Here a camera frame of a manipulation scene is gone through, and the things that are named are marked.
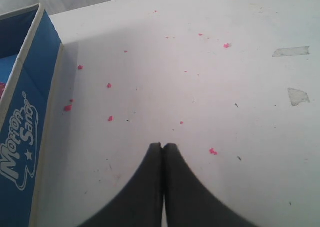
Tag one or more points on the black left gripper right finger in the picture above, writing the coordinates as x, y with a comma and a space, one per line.
188, 203

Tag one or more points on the clear tape piece upper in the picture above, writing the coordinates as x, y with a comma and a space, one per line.
292, 51

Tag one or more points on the blue Motion Sand box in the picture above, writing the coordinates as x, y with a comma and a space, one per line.
30, 57

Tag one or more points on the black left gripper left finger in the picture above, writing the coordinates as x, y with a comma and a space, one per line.
140, 202

